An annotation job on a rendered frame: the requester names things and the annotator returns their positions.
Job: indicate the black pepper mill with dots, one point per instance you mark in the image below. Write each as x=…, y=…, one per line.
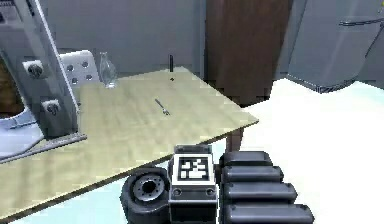
x=171, y=63

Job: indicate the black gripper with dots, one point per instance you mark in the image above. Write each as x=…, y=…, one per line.
x=146, y=196

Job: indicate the grey fridge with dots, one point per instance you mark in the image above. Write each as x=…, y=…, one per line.
x=333, y=43

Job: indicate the pale wooden table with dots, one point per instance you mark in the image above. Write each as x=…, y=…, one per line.
x=133, y=126

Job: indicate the brown wooden door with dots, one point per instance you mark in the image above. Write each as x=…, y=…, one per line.
x=245, y=46

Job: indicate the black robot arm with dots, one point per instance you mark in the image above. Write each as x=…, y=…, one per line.
x=253, y=193

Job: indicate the silver fork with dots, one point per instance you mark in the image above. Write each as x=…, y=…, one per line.
x=162, y=107

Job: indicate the clear glass bottle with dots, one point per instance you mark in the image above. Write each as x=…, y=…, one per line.
x=107, y=71

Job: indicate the silver coffee machine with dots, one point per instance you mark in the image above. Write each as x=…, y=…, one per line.
x=36, y=76

